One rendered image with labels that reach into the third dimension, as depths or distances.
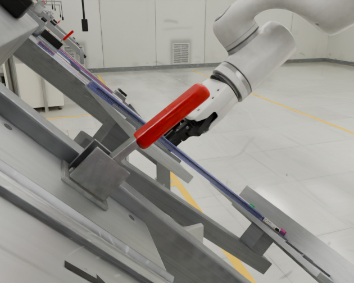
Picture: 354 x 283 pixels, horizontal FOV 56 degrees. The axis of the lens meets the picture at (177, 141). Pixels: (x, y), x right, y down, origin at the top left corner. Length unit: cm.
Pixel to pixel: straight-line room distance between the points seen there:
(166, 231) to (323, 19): 47
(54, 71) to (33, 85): 363
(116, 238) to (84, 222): 2
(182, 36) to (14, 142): 794
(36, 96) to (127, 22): 368
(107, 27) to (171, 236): 747
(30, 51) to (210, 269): 80
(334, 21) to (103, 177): 51
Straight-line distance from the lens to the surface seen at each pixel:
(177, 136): 64
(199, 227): 59
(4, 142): 21
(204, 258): 33
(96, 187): 23
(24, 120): 24
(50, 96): 466
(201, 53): 834
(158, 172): 110
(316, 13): 64
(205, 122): 62
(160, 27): 796
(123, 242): 22
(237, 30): 67
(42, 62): 101
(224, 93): 63
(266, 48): 68
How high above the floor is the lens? 115
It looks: 20 degrees down
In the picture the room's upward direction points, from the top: straight up
